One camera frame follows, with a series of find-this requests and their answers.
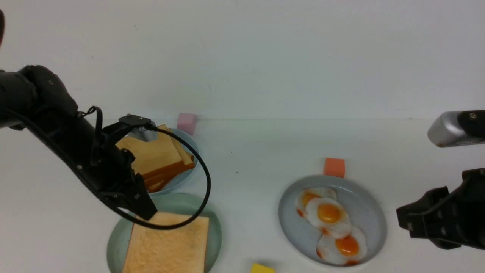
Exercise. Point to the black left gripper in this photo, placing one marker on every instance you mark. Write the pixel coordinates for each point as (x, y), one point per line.
(115, 184)

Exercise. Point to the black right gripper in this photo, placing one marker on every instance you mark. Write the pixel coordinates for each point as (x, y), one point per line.
(448, 220)

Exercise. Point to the fried egg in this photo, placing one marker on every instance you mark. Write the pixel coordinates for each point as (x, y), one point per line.
(307, 194)
(329, 217)
(349, 250)

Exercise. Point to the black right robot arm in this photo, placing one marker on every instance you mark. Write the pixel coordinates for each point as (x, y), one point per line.
(474, 178)

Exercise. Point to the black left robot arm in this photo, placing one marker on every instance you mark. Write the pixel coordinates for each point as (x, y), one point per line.
(34, 98)

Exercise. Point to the green empty plate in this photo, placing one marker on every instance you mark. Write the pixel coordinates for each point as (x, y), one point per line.
(180, 203)

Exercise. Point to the grey egg plate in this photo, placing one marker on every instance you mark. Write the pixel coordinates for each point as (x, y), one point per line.
(363, 210)

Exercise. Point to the pink foam cube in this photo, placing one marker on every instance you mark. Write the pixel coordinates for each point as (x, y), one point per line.
(186, 122)

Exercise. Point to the orange foam cube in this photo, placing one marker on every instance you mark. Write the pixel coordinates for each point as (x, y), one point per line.
(334, 167)

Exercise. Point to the yellow foam cube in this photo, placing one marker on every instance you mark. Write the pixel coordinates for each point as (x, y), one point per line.
(259, 268)

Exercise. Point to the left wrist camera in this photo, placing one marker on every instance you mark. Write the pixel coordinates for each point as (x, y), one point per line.
(135, 126)

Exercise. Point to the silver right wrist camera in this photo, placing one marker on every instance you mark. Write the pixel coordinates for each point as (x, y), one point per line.
(458, 128)

